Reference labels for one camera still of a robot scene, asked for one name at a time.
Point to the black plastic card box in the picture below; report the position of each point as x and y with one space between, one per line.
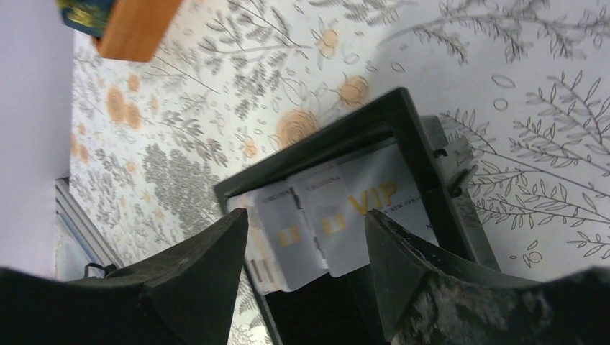
343 310

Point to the floral table mat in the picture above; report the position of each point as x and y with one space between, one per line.
234 82

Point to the green patterned rolled sock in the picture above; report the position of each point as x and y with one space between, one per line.
87 16

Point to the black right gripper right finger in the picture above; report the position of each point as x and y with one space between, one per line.
428 295

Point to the white card stack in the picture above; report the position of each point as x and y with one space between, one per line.
312 223

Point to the orange compartment tray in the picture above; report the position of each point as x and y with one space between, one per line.
135 29

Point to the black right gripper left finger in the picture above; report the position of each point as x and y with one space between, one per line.
183 295

